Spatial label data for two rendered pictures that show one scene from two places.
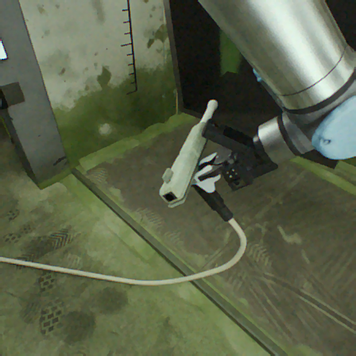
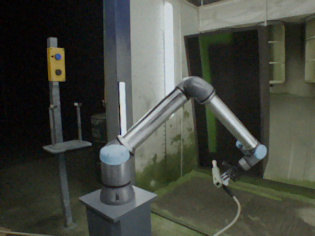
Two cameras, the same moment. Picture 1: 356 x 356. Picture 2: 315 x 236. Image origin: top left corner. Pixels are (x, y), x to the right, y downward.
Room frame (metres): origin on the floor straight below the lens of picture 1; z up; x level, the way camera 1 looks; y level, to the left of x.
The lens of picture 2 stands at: (-0.92, 0.54, 1.21)
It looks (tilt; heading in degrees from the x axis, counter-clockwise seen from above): 7 degrees down; 354
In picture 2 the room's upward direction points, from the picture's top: 1 degrees counter-clockwise
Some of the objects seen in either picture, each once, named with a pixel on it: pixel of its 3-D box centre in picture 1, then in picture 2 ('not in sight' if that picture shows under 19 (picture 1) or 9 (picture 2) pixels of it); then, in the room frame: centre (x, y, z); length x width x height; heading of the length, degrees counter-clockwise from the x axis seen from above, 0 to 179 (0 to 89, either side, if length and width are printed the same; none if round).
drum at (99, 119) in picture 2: not in sight; (115, 148); (1.97, 0.85, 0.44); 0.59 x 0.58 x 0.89; 25
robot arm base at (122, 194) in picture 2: not in sight; (117, 188); (0.20, 0.66, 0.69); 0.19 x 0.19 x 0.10
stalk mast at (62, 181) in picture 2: not in sight; (58, 139); (0.90, 1.21, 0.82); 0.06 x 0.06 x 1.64; 44
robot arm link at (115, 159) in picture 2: not in sight; (115, 163); (0.21, 0.66, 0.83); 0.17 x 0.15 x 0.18; 6
